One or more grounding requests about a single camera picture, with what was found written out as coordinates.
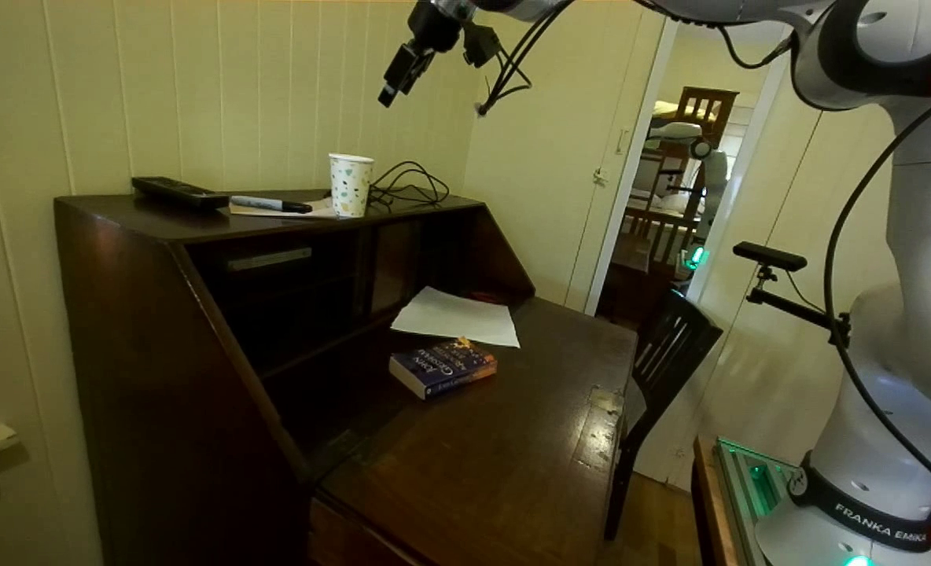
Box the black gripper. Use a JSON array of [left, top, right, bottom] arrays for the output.
[[374, 0, 478, 110]]

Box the white polka dot paper cup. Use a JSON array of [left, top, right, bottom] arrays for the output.
[[323, 150, 377, 219]]

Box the robot base table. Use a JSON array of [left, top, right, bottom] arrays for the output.
[[691, 434, 804, 566]]

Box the dark wooden secretary cupboard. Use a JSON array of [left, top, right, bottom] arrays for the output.
[[50, 185, 640, 566]]

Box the small white paper sheet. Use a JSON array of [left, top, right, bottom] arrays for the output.
[[217, 195, 338, 225]]

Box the cream panel door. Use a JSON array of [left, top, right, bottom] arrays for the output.
[[461, 0, 678, 317]]

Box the black marker pen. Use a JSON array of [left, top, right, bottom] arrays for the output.
[[226, 192, 314, 217]]

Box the large white paper sheet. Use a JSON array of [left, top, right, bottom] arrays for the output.
[[388, 284, 526, 354]]

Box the black remote control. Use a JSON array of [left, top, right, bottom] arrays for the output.
[[128, 173, 233, 211]]

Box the dark blue paperback book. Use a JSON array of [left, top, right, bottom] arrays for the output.
[[388, 338, 500, 402]]

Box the wooden furniture behind doorway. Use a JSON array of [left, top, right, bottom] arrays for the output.
[[619, 84, 742, 278]]

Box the dark wooden slatted chair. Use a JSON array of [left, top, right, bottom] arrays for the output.
[[602, 290, 725, 545]]

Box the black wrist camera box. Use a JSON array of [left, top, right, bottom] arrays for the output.
[[458, 19, 505, 74]]

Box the black coiled cable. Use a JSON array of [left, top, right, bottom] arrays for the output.
[[366, 159, 452, 213]]

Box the black camera on stand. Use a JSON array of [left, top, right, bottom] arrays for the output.
[[728, 238, 810, 273]]

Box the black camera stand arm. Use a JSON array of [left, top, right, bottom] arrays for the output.
[[744, 264, 853, 349]]

